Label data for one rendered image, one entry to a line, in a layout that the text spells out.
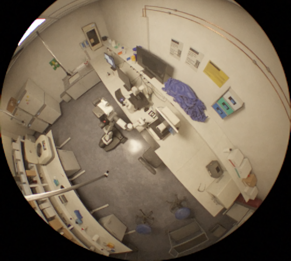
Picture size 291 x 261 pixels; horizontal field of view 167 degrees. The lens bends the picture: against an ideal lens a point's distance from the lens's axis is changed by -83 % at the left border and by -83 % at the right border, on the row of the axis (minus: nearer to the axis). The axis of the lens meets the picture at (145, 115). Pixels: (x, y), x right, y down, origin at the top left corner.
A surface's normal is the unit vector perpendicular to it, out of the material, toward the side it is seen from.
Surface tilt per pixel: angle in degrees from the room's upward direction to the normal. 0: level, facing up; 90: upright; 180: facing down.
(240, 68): 90
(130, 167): 0
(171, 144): 0
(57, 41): 90
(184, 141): 0
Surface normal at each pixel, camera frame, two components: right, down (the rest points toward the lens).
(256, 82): -0.79, 0.59
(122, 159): -0.04, -0.36
